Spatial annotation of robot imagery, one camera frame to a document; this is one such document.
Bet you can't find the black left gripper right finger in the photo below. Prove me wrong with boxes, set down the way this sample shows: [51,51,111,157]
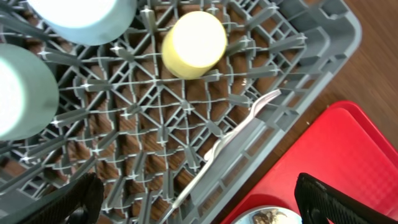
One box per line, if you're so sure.
[294,173,397,224]

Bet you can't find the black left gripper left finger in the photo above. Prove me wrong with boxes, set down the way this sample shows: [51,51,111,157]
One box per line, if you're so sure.
[0,172,105,224]

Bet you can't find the light blue plate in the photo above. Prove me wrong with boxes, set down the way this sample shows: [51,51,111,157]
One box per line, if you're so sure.
[232,206,302,224]

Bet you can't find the food scraps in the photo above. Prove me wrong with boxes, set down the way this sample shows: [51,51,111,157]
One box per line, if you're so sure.
[252,209,289,224]

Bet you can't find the white plastic fork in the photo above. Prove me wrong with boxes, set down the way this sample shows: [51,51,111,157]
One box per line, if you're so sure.
[158,89,282,223]

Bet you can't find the mint green bowl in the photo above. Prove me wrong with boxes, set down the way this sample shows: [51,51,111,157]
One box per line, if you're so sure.
[1,44,59,141]

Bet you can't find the light blue bowl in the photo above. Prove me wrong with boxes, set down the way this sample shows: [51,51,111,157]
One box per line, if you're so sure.
[27,0,137,45]

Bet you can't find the yellow plastic cup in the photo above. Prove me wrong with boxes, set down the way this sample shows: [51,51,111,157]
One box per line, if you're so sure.
[161,11,228,80]

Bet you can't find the grey dishwasher rack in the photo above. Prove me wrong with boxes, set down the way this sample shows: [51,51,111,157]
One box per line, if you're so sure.
[1,0,362,223]

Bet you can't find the red plastic tray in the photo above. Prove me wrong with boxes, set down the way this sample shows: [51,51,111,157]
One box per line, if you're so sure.
[224,101,397,223]

